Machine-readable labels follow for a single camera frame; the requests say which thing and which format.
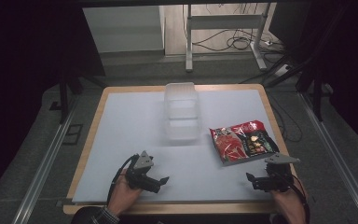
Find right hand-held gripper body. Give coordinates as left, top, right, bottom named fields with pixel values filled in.
left=252, top=152, right=301, bottom=193

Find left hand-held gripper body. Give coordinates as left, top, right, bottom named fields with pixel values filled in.
left=125, top=150, right=162, bottom=194

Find person's right hand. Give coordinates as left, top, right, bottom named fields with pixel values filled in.
left=269, top=181, right=310, bottom=220

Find person's left hand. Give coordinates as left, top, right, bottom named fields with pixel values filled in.
left=106, top=169, right=144, bottom=217

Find red instant noodle packet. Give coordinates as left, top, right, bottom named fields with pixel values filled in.
left=209, top=119, right=281, bottom=166

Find white table mat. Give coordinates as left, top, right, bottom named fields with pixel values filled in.
left=72, top=89, right=282, bottom=203

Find clear plastic container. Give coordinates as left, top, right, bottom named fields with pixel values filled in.
left=163, top=81, right=201, bottom=147

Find black metal stand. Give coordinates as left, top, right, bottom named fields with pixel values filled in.
left=48, top=69, right=106, bottom=125
left=262, top=52, right=335, bottom=123

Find white power strip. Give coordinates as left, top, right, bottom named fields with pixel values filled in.
left=274, top=63, right=294, bottom=77

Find white cabinet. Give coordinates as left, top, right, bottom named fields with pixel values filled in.
left=82, top=5, right=166, bottom=54

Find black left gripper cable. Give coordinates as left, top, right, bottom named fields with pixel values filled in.
left=106, top=154, right=140, bottom=206

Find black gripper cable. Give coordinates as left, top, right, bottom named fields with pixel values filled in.
left=106, top=154, right=140, bottom=206
left=287, top=173, right=311, bottom=224

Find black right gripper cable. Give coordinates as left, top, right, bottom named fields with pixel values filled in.
left=287, top=173, right=311, bottom=224

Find thin black floor cable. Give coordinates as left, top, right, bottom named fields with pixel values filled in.
left=266, top=92, right=303, bottom=144

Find aluminium floor rail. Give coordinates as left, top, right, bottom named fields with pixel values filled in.
left=297, top=92, right=358, bottom=224
left=11, top=96, right=79, bottom=224

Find black floor cables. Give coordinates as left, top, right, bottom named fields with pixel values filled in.
left=192, top=27, right=285, bottom=54

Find white desk frame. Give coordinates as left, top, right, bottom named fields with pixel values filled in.
left=185, top=3, right=272, bottom=73

